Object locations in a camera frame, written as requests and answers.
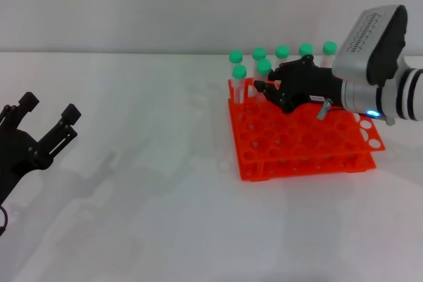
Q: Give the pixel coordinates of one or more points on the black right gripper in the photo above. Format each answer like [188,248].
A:
[307,84]

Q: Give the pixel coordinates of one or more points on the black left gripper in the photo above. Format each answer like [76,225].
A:
[16,153]

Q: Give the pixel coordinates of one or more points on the clear test tube green cap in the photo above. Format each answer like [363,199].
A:
[282,51]
[259,52]
[264,65]
[239,71]
[236,55]
[305,49]
[329,47]

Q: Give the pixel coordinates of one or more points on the orange test tube rack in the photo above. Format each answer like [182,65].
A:
[297,136]

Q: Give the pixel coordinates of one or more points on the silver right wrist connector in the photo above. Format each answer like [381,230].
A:
[324,108]

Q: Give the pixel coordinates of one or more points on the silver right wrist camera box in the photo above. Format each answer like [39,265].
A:
[360,51]

